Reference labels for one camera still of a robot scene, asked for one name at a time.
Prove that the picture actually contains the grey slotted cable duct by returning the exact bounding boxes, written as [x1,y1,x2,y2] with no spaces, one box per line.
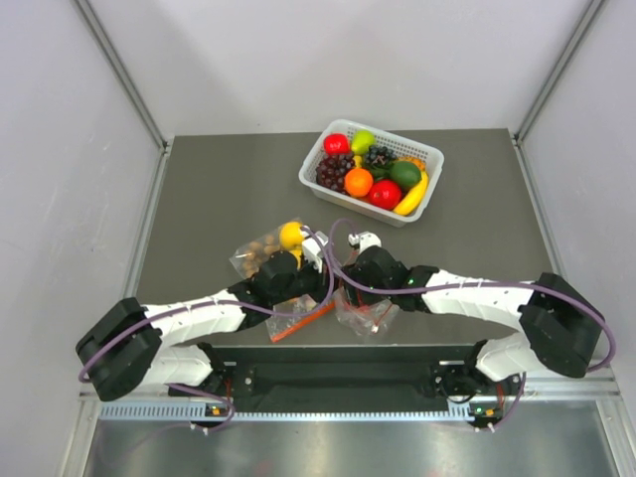
[98,399,503,421]

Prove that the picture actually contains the purple fake grapes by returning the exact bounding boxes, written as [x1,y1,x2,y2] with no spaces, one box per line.
[363,145,398,169]

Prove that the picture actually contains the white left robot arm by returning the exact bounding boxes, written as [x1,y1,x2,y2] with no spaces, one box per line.
[76,251,335,401]

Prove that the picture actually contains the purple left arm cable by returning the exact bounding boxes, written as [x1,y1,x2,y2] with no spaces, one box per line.
[78,226,337,413]

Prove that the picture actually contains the green fake pear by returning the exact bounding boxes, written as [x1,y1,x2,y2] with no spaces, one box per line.
[350,129,376,156]

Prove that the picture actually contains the red fake apple in basket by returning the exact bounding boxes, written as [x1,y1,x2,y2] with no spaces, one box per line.
[323,133,351,156]

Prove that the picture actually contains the yellow fake lemon in bag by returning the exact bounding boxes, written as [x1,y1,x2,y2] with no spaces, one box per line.
[279,221,304,250]

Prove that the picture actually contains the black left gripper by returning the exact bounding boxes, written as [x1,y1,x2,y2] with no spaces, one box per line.
[271,254,345,306]

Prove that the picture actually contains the aluminium frame post left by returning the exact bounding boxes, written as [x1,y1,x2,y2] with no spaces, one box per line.
[71,0,168,151]

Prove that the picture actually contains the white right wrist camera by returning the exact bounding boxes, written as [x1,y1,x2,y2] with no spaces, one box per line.
[347,232,382,253]

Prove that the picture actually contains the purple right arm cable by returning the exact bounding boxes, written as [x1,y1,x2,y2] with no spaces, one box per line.
[328,218,617,431]

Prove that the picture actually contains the orange fake orange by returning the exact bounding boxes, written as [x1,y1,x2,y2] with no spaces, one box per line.
[344,168,374,198]

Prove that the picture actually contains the brown fake nuts cluster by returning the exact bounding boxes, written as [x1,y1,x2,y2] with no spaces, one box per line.
[240,235,280,277]

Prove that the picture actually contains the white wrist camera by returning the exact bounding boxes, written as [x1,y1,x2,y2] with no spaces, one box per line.
[301,229,329,273]
[347,232,382,253]

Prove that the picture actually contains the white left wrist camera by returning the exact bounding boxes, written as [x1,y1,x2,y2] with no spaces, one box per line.
[301,229,329,273]

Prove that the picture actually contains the aluminium frame post right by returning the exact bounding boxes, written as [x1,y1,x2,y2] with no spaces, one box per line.
[514,0,610,143]

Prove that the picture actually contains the fake pineapple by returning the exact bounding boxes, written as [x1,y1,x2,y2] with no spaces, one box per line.
[398,156,426,171]

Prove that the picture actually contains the white plastic basket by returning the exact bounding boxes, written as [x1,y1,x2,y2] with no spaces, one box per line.
[298,119,444,228]

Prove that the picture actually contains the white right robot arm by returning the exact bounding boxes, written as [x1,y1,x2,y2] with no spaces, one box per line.
[343,245,602,394]

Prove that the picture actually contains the red fake tomato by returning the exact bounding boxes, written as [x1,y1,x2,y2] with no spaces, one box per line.
[367,179,401,211]

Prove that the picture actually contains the green fake avocado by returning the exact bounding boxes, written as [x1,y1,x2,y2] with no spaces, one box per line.
[390,161,421,190]

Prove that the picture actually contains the dark red fake grapes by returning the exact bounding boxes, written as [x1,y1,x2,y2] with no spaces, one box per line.
[315,153,356,195]

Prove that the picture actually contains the yellow fake banana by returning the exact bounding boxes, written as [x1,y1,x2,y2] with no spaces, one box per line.
[393,171,428,216]

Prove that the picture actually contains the clear zip bag orange seal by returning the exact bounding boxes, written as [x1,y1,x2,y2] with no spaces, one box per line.
[334,289,398,344]

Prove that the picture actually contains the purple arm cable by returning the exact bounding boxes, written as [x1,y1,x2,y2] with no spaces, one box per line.
[78,226,337,413]
[328,218,617,431]

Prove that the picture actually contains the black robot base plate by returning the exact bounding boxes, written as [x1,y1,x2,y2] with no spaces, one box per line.
[167,344,508,399]

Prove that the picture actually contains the aluminium frame post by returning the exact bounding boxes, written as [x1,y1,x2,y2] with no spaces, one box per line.
[514,0,610,143]
[71,0,168,151]

